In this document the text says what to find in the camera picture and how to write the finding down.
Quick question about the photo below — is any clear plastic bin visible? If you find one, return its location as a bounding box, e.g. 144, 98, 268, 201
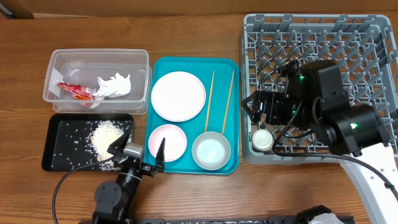
43, 49, 152, 114

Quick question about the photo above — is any pile of rice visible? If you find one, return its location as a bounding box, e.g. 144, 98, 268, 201
52, 119, 134, 171

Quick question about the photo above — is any white tissue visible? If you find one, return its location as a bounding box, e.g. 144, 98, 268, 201
93, 73, 131, 101

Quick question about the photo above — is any grey bowl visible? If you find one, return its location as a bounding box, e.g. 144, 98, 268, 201
192, 131, 231, 170

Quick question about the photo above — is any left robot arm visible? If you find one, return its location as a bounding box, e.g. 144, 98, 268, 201
91, 130, 165, 223

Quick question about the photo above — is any white round plate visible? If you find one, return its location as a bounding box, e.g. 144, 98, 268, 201
151, 71, 206, 122

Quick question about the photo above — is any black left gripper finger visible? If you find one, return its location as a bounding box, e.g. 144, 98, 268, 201
107, 129, 132, 154
155, 138, 165, 172

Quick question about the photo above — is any grey dishwasher rack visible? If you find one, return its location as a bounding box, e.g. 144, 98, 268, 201
240, 14, 397, 165

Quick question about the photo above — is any black tray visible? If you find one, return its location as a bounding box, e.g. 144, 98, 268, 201
41, 113, 134, 171

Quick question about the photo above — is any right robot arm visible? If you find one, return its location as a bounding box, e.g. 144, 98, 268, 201
242, 60, 397, 223

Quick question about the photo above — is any red snack wrapper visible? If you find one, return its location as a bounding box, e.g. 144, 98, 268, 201
57, 82, 96, 100

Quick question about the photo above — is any teal plastic tray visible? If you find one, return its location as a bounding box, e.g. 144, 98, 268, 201
144, 57, 241, 175

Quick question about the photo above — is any pink bowl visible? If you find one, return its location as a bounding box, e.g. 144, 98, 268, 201
148, 124, 187, 162

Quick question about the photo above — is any right wooden chopstick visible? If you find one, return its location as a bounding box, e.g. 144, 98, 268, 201
221, 71, 235, 135

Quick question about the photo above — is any white paper cup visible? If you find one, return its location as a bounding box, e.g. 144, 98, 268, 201
252, 129, 274, 152

